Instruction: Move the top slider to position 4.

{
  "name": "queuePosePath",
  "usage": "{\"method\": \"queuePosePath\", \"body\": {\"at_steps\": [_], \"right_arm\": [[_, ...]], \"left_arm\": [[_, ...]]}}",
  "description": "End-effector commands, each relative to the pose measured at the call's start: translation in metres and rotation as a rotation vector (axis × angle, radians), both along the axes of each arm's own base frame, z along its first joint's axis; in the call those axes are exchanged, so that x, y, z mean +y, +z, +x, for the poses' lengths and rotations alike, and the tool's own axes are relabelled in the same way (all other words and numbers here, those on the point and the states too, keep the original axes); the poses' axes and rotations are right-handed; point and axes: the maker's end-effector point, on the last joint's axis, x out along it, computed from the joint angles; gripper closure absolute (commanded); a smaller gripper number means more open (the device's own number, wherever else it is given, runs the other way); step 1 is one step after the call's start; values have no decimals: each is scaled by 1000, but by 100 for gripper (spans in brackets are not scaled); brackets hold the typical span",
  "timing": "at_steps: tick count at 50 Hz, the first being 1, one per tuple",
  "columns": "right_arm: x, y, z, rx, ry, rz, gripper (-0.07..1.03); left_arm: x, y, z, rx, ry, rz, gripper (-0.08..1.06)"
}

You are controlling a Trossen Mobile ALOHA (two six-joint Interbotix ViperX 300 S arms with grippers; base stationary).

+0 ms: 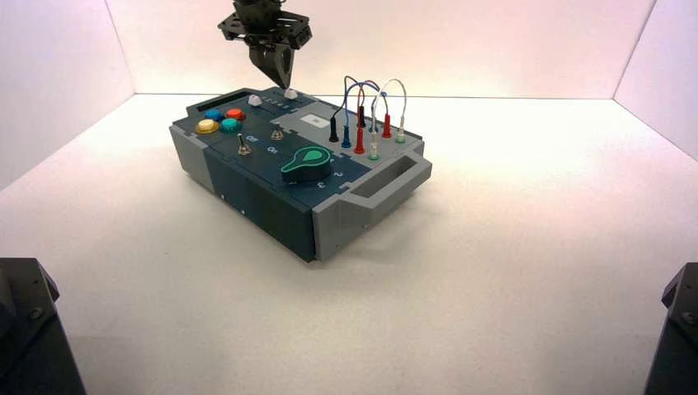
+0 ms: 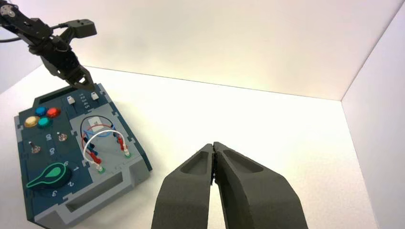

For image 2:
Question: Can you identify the teal push button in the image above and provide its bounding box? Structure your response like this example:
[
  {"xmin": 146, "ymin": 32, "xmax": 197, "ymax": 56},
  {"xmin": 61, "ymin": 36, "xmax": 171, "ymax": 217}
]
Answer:
[{"xmin": 37, "ymin": 117, "xmax": 53, "ymax": 129}]

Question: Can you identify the yellow push button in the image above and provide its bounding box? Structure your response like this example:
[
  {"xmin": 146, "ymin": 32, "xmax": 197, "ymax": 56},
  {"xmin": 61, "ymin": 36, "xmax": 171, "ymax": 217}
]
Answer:
[{"xmin": 24, "ymin": 116, "xmax": 41, "ymax": 128}]

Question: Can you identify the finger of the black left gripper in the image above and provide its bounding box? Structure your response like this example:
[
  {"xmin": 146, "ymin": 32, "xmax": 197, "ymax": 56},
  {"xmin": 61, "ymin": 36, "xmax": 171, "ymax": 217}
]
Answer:
[
  {"xmin": 64, "ymin": 76, "xmax": 93, "ymax": 91},
  {"xmin": 75, "ymin": 67, "xmax": 96, "ymax": 90}
]

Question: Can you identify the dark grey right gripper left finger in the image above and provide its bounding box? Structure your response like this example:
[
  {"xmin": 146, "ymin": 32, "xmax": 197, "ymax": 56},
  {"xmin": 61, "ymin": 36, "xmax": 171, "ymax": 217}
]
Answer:
[{"xmin": 151, "ymin": 144, "xmax": 216, "ymax": 229}]

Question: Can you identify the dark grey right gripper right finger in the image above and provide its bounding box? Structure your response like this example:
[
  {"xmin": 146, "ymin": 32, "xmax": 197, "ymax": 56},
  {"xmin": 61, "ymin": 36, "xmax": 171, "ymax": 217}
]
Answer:
[{"xmin": 213, "ymin": 141, "xmax": 309, "ymax": 229}]

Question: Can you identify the small white square module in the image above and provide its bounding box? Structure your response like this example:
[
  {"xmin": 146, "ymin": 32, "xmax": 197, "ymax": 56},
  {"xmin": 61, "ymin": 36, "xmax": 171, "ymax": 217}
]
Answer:
[{"xmin": 87, "ymin": 118, "xmax": 102, "ymax": 132}]

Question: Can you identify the red jumper cable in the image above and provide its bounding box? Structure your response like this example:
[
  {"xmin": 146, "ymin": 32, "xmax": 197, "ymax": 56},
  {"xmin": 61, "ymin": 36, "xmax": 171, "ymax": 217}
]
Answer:
[{"xmin": 81, "ymin": 124, "xmax": 125, "ymax": 164}]

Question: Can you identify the black jumper cable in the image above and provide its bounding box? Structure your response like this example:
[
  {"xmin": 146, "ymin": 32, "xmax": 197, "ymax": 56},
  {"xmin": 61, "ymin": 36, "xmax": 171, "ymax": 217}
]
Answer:
[{"xmin": 79, "ymin": 116, "xmax": 115, "ymax": 140}]

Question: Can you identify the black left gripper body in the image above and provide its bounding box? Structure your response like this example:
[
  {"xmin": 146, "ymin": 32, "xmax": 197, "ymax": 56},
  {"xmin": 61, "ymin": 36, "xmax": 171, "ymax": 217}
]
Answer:
[{"xmin": 29, "ymin": 34, "xmax": 85, "ymax": 82}]

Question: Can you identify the blue jumper cable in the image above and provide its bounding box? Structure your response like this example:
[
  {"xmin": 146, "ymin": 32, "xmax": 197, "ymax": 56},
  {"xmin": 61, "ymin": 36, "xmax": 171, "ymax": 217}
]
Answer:
[{"xmin": 88, "ymin": 128, "xmax": 119, "ymax": 149}]

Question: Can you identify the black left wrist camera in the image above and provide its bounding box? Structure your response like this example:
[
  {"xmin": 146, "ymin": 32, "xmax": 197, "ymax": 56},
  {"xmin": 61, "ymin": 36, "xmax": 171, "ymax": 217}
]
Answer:
[{"xmin": 59, "ymin": 19, "xmax": 98, "ymax": 41}]

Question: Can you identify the blue grey control panel board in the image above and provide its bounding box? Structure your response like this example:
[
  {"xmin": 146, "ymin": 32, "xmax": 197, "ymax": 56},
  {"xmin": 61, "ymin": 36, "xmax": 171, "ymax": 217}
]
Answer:
[{"xmin": 14, "ymin": 83, "xmax": 153, "ymax": 229}]

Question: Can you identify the green black rotary knob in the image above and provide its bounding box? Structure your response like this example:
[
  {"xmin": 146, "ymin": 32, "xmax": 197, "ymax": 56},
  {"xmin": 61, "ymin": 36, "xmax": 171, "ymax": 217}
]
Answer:
[{"xmin": 26, "ymin": 163, "xmax": 72, "ymax": 191}]

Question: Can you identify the white jumper cable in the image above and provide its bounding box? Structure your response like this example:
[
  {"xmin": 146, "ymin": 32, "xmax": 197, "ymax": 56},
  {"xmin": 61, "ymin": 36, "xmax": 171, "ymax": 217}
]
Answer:
[{"xmin": 82, "ymin": 130, "xmax": 131, "ymax": 173}]

